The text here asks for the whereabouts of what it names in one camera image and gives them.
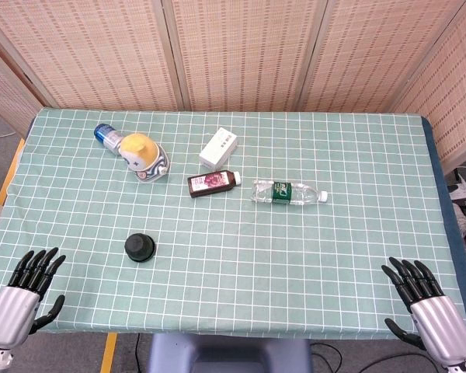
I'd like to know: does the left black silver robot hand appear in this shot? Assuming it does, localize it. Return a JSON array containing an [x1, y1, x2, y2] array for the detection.
[[0, 247, 67, 350]]

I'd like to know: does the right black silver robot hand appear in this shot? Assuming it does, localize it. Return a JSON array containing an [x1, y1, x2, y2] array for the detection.
[[381, 256, 466, 368]]

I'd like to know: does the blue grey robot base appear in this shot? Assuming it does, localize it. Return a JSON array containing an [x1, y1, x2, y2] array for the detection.
[[146, 333, 314, 373]]

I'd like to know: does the green checked tablecloth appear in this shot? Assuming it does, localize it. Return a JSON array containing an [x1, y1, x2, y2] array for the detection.
[[0, 107, 466, 336]]

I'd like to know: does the blue capped white bottle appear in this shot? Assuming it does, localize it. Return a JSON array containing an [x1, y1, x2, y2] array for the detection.
[[93, 123, 124, 155]]

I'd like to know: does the yellow headed striped toy figure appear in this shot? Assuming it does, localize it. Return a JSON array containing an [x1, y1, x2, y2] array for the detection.
[[119, 132, 170, 183]]

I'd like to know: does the clear water bottle green label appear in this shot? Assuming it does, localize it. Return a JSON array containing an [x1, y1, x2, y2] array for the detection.
[[250, 179, 329, 206]]

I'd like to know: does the dark juice bottle white cap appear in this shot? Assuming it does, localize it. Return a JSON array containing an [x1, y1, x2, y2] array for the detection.
[[186, 169, 242, 199]]

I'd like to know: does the white cardboard box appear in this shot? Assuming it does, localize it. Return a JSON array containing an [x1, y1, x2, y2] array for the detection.
[[198, 127, 239, 170]]

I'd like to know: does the bamboo folding screen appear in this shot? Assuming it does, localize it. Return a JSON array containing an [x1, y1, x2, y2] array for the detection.
[[0, 0, 466, 164]]

